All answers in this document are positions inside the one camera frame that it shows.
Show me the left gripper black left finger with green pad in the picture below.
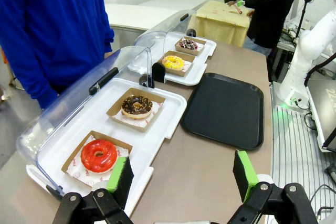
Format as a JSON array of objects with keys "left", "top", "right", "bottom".
[{"left": 52, "top": 156, "right": 135, "bottom": 224}]

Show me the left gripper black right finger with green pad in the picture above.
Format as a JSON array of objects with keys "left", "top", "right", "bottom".
[{"left": 227, "top": 150, "right": 320, "bottom": 224}]

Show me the red glazed donut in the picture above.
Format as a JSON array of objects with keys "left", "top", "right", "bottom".
[{"left": 80, "top": 138, "right": 118, "bottom": 175}]

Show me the brown cardboard donut tray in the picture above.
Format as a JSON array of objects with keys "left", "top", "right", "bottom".
[
  {"left": 158, "top": 50, "right": 197, "bottom": 78},
  {"left": 175, "top": 36, "right": 207, "bottom": 57},
  {"left": 106, "top": 87, "right": 166, "bottom": 133},
  {"left": 61, "top": 130, "right": 133, "bottom": 188}
]

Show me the black plastic serving tray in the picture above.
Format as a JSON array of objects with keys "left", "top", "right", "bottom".
[{"left": 180, "top": 72, "right": 265, "bottom": 152}]

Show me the chocolate donut with nut crumbs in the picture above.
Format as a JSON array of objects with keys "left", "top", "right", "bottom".
[{"left": 121, "top": 95, "right": 154, "bottom": 120}]

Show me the yellow sprinkled donut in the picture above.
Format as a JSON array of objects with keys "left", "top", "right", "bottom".
[{"left": 161, "top": 55, "right": 186, "bottom": 72}]

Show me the dark donut with pink sprinkles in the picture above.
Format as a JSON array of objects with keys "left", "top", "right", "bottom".
[{"left": 178, "top": 39, "right": 199, "bottom": 51}]

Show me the white printed paper liner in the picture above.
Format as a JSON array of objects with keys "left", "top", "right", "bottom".
[
  {"left": 114, "top": 100, "right": 162, "bottom": 129},
  {"left": 66, "top": 134, "right": 130, "bottom": 188}
]

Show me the white display case base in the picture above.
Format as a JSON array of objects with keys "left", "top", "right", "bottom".
[
  {"left": 127, "top": 31, "right": 217, "bottom": 87},
  {"left": 26, "top": 78, "right": 187, "bottom": 219}
]

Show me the clear display case lid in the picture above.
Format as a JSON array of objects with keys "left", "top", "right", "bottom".
[
  {"left": 134, "top": 8, "right": 198, "bottom": 72},
  {"left": 16, "top": 46, "right": 156, "bottom": 196}
]

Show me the white angled monitor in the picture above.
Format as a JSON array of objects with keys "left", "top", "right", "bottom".
[{"left": 306, "top": 76, "right": 336, "bottom": 153}]

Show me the yellow cloth covered table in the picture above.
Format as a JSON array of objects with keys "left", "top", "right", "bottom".
[{"left": 188, "top": 0, "right": 254, "bottom": 47}]

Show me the person in black shirt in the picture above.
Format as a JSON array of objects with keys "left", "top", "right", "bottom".
[{"left": 244, "top": 0, "right": 296, "bottom": 57}]

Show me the white background table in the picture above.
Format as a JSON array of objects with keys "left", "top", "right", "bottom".
[{"left": 104, "top": 0, "right": 208, "bottom": 32}]

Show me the person in blue sweater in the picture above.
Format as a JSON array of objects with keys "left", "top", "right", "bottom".
[{"left": 0, "top": 0, "right": 116, "bottom": 110}]

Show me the black stand pole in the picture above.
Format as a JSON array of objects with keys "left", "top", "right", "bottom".
[{"left": 294, "top": 0, "right": 313, "bottom": 39}]

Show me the grooved aluminium base plate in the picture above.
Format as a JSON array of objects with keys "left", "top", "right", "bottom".
[{"left": 269, "top": 81, "right": 336, "bottom": 224}]

